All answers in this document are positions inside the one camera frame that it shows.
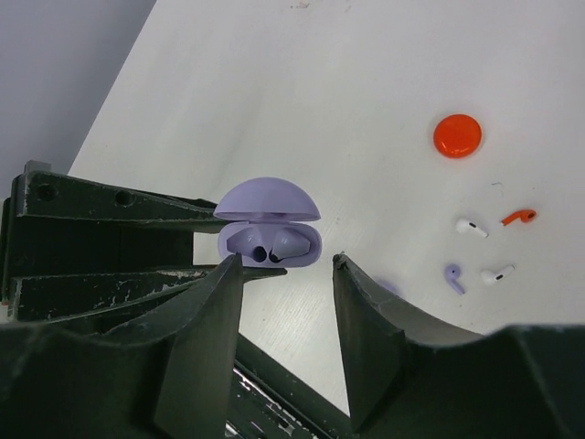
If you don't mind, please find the white earbud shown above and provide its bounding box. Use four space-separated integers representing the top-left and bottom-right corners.
455 218 489 239
480 264 515 285

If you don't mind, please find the white earbud right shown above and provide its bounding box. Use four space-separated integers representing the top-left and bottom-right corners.
480 264 515 285

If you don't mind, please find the orange round charging case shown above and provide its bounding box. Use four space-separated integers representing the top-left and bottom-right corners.
432 114 483 159

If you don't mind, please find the purple charging case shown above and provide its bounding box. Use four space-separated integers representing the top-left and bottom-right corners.
377 279 400 295
214 177 323 268

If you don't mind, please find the purple earbud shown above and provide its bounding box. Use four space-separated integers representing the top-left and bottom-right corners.
227 227 268 266
269 228 311 262
444 263 465 295

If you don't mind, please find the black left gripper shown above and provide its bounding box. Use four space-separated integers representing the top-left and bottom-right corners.
0 159 289 326

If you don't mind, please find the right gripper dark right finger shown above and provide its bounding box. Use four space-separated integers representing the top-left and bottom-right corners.
333 254 584 438

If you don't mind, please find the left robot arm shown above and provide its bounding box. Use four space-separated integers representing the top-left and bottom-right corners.
1 162 351 438

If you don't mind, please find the orange earbud near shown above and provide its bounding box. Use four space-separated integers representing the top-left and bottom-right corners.
500 209 537 227

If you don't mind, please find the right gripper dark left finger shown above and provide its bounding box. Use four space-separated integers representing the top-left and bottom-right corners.
1 256 243 438

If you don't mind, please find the white earbud left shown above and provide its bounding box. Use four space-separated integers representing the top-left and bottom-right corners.
455 218 489 239

